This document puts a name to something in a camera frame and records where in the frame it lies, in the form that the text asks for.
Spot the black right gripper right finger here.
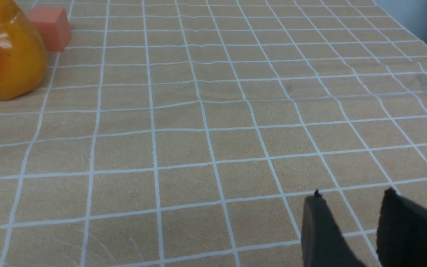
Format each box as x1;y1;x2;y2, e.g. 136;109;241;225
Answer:
376;188;427;267

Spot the orange foam cube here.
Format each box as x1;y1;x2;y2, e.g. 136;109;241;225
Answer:
27;6;72;52

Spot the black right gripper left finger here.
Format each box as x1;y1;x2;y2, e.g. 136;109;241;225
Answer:
301;189;365;267

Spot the checkered beige tablecloth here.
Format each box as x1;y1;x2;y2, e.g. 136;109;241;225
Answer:
0;0;427;267

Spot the orange toy pear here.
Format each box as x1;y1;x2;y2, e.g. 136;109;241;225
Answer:
0;0;48;101

